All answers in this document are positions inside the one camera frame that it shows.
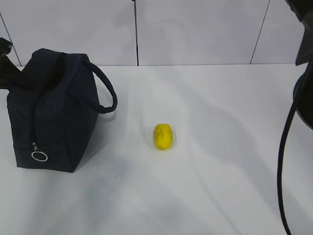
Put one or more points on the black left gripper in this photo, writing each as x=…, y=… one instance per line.
x=9, y=73

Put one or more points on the dark blue lunch bag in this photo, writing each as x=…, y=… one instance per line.
x=52, y=123

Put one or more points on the yellow lemon toy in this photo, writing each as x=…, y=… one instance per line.
x=163, y=136

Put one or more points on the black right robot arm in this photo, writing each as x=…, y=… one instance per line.
x=303, y=9

